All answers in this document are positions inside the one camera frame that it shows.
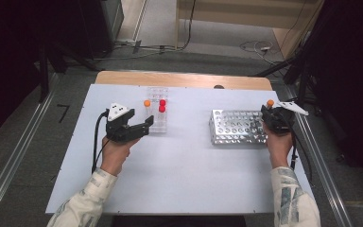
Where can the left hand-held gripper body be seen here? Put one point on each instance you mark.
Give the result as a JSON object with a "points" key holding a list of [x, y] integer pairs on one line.
{"points": [[119, 130]]}

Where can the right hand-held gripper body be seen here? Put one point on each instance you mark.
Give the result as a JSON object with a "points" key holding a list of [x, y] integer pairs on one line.
{"points": [[280, 123]]}

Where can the orange cap test tube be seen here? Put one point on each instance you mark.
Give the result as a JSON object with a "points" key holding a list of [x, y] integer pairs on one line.
{"points": [[147, 103], [270, 102]]}

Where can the clear acrylic tube rack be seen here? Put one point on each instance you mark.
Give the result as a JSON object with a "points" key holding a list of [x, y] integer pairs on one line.
{"points": [[159, 124]]}

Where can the white metal tube rack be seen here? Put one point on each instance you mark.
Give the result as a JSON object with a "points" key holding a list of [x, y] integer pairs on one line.
{"points": [[236, 127]]}

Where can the person's left hand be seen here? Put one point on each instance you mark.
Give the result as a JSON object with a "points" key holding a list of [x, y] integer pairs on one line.
{"points": [[116, 156]]}

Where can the person's right hand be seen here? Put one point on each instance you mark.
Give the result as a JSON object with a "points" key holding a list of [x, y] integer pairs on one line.
{"points": [[280, 149]]}

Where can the red cap test tube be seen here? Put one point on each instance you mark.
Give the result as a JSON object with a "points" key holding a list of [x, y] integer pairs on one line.
{"points": [[162, 102], [161, 108]]}

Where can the black tripod stand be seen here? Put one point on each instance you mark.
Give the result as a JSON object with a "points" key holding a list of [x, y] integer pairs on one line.
{"points": [[296, 69]]}

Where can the dark round table grommet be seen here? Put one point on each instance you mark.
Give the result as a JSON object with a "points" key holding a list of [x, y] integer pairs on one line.
{"points": [[219, 86]]}

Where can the wooden table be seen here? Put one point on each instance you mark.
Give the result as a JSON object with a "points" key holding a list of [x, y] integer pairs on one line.
{"points": [[176, 79]]}

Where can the white table board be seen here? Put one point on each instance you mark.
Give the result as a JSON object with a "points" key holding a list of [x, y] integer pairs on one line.
{"points": [[186, 176]]}

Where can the black cabinet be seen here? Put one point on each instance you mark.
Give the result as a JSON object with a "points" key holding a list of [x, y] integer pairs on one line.
{"points": [[100, 25]]}

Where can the black stand leg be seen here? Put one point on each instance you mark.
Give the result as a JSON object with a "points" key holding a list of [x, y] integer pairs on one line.
{"points": [[44, 72]]}

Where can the wooden cabinet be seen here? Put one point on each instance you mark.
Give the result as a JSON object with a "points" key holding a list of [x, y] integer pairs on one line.
{"points": [[233, 15]]}

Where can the metal floor rail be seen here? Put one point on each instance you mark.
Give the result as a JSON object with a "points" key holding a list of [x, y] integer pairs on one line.
{"points": [[15, 151], [324, 183]]}

